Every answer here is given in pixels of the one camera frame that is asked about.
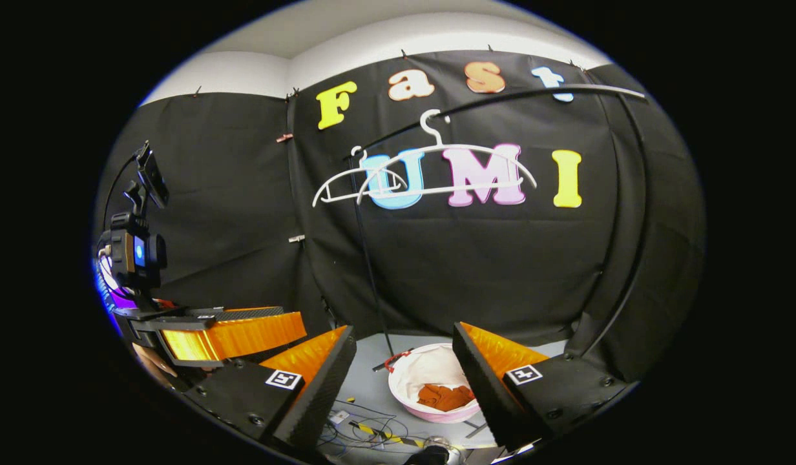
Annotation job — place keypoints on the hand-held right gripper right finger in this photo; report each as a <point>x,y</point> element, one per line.
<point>495,400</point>

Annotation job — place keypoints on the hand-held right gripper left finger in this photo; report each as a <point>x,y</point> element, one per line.
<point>307,400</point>

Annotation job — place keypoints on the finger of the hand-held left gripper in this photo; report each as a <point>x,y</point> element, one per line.
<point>243,313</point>
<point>243,336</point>

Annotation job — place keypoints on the white plastic hanger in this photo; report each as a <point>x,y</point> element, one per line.
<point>482,147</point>
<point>346,175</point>

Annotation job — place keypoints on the dark round object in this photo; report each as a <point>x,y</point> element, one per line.
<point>433,454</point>

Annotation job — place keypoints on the yellow black striped tape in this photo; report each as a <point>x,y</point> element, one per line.
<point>385,434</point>

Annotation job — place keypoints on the black garment rack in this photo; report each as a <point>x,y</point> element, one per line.
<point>501,97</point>

